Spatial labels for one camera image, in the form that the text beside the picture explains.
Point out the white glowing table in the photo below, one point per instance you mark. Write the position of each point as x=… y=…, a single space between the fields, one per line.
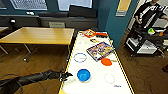
x=95 y=71

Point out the yellow wall sign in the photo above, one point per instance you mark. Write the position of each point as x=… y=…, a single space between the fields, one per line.
x=123 y=7

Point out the small yellow black object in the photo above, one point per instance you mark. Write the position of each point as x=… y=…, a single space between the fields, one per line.
x=95 y=40

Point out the red flat object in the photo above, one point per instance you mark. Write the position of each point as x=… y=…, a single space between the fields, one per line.
x=101 y=34

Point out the small white ledge object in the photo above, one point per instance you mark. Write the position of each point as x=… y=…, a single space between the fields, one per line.
x=30 y=13

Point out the colourful board game box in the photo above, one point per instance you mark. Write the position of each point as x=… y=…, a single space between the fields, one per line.
x=100 y=51

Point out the green yellow object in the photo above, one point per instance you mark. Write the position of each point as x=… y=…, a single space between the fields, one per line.
x=151 y=30

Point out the wooden square table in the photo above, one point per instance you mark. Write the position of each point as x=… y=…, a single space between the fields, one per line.
x=40 y=35

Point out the small orange object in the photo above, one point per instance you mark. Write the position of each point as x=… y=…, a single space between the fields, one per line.
x=161 y=33

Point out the blue plastic bowl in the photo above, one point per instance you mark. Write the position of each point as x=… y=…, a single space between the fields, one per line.
x=83 y=75

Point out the round bowl blue rim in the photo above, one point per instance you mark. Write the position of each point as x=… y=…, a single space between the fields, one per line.
x=80 y=57

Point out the orange game box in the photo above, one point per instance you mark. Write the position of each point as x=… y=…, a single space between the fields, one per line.
x=89 y=33

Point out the black wheeled cart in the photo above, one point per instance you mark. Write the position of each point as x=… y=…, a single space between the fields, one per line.
x=143 y=41

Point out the bright wall window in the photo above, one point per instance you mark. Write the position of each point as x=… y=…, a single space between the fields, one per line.
x=29 y=4
x=75 y=4
x=2 y=4

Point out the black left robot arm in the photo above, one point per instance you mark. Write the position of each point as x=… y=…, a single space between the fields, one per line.
x=26 y=80

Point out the person in black shirt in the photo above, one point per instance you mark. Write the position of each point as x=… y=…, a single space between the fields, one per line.
x=146 y=12

